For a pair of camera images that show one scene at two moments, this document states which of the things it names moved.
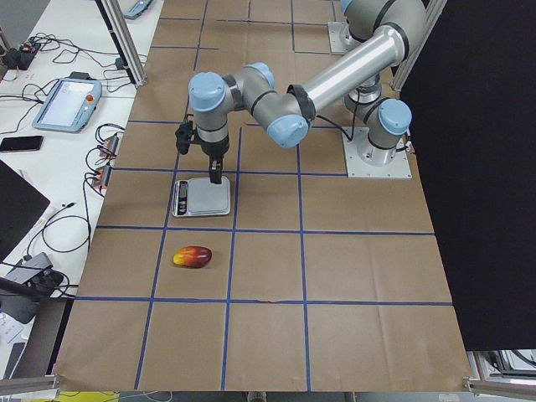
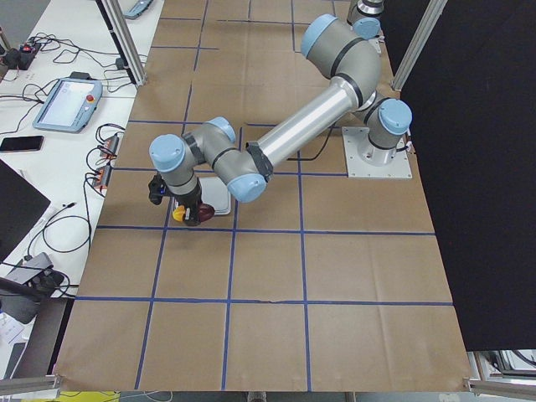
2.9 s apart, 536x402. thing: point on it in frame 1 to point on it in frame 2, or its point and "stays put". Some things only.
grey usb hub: [25, 270] stays put
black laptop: [21, 206] stays put
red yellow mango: [193, 256] to [204, 213]
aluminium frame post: [116, 23] stays put
